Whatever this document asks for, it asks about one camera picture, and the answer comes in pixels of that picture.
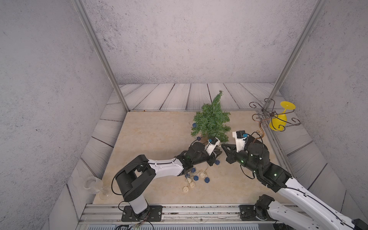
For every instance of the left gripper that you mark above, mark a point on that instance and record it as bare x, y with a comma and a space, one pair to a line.
212, 157

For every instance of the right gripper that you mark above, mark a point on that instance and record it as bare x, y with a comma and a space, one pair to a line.
231, 154

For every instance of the string light with rattan balls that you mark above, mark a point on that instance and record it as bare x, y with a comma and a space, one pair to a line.
192, 174

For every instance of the small green christmas tree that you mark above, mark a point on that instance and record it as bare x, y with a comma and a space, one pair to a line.
211, 121

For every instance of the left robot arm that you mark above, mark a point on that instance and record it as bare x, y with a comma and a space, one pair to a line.
135, 177

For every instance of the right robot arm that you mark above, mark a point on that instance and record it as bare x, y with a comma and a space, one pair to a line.
318, 215

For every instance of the black metal glass rack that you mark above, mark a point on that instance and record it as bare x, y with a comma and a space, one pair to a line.
264, 118

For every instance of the clear wine glass left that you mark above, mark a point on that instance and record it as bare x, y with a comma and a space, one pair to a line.
96, 186

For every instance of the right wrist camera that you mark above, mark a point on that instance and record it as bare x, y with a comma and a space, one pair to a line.
241, 138

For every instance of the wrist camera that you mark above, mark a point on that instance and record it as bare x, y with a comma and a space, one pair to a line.
241, 138
212, 144

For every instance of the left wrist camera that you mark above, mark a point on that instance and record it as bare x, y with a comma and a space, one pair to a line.
212, 144

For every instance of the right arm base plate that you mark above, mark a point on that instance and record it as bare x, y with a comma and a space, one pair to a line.
254, 213

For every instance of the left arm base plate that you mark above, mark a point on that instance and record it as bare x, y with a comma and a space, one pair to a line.
150, 214

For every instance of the aluminium mounting rail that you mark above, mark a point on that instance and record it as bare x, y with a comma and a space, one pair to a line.
178, 217

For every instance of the right frame post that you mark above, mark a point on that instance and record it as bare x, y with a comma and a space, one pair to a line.
307, 30

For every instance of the frame post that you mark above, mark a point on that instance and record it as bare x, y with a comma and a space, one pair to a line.
307, 30
82, 13

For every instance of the left frame post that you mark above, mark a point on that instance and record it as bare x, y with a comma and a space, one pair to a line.
82, 13

